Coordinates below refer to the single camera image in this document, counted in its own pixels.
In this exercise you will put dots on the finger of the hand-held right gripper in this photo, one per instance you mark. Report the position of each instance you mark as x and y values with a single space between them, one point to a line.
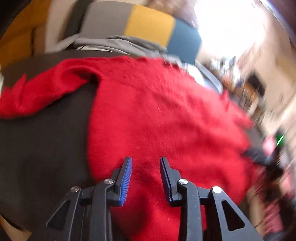
256 156

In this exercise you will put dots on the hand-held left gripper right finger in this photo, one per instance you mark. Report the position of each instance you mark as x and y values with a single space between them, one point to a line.
166 180

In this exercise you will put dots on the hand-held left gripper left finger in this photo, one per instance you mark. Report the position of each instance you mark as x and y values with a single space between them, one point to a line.
126 180

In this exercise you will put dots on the red knit sweater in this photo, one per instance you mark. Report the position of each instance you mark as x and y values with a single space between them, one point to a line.
161 115

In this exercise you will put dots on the pink ruffled blanket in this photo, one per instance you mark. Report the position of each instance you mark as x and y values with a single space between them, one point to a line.
274 215

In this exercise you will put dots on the wooden side table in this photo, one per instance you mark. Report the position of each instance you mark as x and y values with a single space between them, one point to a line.
248 91

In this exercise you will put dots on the grey garment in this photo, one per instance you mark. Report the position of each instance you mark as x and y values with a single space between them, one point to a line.
129 45

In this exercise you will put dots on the window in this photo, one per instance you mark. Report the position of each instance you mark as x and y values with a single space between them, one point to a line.
231 23

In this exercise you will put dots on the grey yellow blue chair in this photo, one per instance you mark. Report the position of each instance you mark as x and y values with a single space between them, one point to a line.
150 25

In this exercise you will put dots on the wooden wardrobe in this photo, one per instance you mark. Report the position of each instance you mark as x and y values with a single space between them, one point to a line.
18 46

